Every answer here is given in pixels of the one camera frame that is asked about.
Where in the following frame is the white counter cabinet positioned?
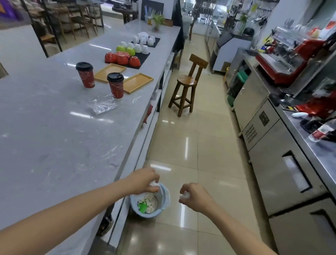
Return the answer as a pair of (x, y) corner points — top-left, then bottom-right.
(0, 23), (49, 79)

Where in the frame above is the dark pedestal table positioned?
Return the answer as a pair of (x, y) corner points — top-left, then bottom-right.
(112, 5), (139, 24)

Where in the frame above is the steel counter cabinet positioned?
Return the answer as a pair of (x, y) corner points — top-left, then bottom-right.
(225, 47), (271, 132)

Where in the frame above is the wooden bar stool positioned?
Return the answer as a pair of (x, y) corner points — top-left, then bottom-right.
(168, 54), (209, 117)

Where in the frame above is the red paper cup black lid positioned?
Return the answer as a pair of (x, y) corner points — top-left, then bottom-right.
(107, 72), (125, 99)
(75, 62), (96, 89)

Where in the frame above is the potted green plant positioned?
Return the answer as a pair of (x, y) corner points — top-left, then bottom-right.
(151, 12), (166, 33)

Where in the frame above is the person's right hand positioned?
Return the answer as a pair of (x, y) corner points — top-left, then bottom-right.
(178, 182), (217, 215)

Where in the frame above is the person's left forearm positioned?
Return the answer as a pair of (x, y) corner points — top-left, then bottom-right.
(0, 176), (134, 255)

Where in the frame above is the clear plastic bottle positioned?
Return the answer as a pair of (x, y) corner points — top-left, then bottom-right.
(308, 125), (336, 142)

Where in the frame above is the steel refrigerated counter with vent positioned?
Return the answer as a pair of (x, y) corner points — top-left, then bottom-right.
(241, 98), (336, 217)

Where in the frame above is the black metal rack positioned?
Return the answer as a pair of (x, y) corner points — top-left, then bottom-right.
(21, 0), (63, 58)

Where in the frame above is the cluster of white teacups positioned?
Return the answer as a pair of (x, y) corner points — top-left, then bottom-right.
(132, 31), (156, 47)

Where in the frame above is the person's right forearm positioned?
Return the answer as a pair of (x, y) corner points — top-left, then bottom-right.
(207, 204), (279, 255)

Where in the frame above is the red espresso machine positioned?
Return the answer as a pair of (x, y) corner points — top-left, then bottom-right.
(255, 25), (326, 85)

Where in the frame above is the grey marble table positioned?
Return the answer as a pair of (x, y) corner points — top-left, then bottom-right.
(0, 20), (184, 255)

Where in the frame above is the dark signboard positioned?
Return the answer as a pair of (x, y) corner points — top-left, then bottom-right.
(141, 0), (164, 20)

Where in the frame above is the grey ice machine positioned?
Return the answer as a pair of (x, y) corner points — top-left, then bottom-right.
(212, 29), (252, 74)

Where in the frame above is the purple display box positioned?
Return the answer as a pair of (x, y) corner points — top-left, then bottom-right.
(0, 0), (23, 21)

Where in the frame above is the black hanging apron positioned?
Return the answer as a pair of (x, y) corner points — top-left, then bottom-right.
(172, 0), (185, 53)

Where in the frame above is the steel back counter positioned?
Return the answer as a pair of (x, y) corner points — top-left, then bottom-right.
(204, 21), (224, 56)

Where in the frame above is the steel undercounter fridge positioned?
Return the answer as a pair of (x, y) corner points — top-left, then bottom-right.
(269, 197), (336, 255)

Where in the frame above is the wooden dining chair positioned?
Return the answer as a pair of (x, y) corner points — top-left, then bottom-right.
(56, 5), (79, 40)
(78, 2), (104, 35)

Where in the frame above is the clear plastic wrap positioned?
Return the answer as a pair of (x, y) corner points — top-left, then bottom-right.
(88, 94), (119, 115)

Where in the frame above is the green lidded waste bin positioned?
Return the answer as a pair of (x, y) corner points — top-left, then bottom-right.
(227, 70), (248, 108)

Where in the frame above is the trash bin with blue liner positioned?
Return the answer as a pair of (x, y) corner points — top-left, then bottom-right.
(129, 182), (170, 218)

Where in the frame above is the black wok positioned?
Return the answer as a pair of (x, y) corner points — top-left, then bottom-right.
(96, 214), (113, 236)

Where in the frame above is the person's left hand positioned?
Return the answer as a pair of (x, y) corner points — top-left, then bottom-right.
(126, 167), (161, 195)

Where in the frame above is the dark red bag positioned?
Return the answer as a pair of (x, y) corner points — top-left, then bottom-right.
(143, 104), (153, 124)

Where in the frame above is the small green plant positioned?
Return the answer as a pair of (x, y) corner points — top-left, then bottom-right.
(237, 13), (248, 35)

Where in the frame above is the white lower table shelf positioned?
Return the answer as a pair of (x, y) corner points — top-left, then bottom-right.
(107, 50), (182, 249)

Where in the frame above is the wooden serving tray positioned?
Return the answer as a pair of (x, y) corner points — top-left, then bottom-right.
(122, 73), (154, 95)
(93, 63), (127, 83)

